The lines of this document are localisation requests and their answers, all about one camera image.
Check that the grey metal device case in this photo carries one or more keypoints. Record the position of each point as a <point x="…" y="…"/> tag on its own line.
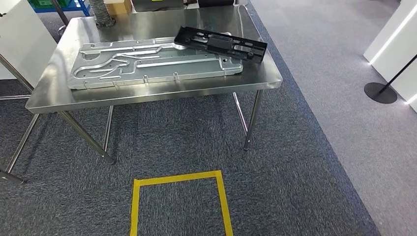
<point x="158" y="4"/>

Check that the green plastic crate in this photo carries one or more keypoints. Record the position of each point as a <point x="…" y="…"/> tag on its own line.
<point x="49" y="3"/>

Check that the blue metal frame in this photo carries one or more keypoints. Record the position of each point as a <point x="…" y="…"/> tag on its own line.
<point x="78" y="8"/>

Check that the cardboard box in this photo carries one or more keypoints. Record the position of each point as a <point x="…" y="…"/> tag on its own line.
<point x="118" y="6"/>

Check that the stainless steel workbench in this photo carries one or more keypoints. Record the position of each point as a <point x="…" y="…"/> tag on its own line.
<point x="156" y="88"/>

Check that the machined aluminium plate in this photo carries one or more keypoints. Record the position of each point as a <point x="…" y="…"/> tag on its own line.
<point x="146" y="65"/>

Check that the steel frame table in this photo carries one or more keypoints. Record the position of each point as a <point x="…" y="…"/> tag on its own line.
<point x="16" y="130"/>

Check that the black tool case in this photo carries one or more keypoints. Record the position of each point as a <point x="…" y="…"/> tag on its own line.
<point x="215" y="3"/>

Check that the white box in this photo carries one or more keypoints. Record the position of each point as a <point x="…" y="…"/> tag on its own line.
<point x="396" y="49"/>

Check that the black plastic panel part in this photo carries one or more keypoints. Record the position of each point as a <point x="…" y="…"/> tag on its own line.
<point x="221" y="44"/>

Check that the black barrier post stand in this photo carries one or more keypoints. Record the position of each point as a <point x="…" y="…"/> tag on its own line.
<point x="382" y="91"/>

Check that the yellow floor tape square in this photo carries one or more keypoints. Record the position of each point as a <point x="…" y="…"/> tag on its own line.
<point x="182" y="202"/>

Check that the metal pole stand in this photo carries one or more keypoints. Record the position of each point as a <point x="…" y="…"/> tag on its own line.
<point x="61" y="16"/>

